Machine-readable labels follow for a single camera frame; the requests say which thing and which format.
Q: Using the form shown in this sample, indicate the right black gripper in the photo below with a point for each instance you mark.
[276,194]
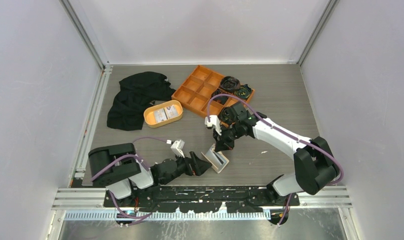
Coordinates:
[220,145]

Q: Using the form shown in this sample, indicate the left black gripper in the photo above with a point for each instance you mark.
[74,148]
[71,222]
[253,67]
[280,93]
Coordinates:
[195,166]

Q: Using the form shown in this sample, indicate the beige card holder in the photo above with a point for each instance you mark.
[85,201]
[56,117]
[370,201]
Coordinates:
[217,159]

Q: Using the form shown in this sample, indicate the orange oval tray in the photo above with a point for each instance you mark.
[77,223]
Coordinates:
[149,117]

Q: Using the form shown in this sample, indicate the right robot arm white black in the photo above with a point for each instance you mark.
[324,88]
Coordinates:
[314,164]

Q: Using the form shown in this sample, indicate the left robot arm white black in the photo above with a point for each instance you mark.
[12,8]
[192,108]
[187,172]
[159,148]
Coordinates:
[119,168]

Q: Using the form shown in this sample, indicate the right credit card in tray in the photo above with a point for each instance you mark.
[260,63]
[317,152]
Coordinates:
[171,112]

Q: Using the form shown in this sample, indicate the credit card in tray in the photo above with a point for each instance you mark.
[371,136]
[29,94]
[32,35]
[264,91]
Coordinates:
[171,112]
[159,115]

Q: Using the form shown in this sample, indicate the left credit card in tray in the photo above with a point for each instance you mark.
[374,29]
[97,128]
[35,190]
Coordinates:
[159,115]

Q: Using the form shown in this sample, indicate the green yellow rolled tie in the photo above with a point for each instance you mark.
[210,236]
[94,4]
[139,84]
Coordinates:
[226,116]

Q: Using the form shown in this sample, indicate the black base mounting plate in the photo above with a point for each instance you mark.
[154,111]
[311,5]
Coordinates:
[205,199]

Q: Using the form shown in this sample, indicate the dark red rolled tie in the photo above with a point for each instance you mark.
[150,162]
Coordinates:
[221,99]

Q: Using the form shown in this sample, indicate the green patterned rolled tie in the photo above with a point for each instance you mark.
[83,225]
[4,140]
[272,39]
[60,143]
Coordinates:
[244,92]

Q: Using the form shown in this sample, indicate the orange compartment organizer box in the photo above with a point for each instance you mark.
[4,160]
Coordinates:
[195,92]

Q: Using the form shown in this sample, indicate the dark brown rolled tie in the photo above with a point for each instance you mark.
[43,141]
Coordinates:
[230,84]

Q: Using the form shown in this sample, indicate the black cloth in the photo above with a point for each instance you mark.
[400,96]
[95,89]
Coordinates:
[137,93]

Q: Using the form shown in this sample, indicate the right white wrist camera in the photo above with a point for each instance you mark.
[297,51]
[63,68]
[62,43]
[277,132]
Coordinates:
[213,122]

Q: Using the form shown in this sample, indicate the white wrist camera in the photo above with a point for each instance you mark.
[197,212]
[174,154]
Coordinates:
[177,148]
[213,122]

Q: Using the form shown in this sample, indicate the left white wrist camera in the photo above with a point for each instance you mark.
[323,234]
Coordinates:
[177,148]

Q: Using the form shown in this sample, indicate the aluminium front frame rail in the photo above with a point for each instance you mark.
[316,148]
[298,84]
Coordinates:
[87,204]

